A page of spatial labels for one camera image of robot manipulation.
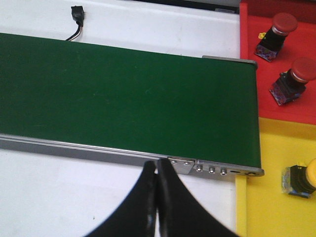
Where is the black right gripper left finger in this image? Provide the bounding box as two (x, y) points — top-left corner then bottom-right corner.
(87, 161), (157, 237)

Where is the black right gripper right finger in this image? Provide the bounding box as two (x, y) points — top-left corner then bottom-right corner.
(157, 159), (237, 237)

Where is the yellow push button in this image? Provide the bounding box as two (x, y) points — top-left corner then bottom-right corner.
(281, 159), (316, 198)

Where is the red push button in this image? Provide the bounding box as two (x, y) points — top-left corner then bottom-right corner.
(269, 57), (316, 106)

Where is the yellow plastic tray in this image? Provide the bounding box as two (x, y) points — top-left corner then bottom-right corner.
(236, 118), (316, 237)

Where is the green conveyor belt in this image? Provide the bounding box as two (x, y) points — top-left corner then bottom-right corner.
(0, 33), (264, 177)

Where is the small black connector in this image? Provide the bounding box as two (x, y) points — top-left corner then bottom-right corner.
(66, 5), (85, 41)

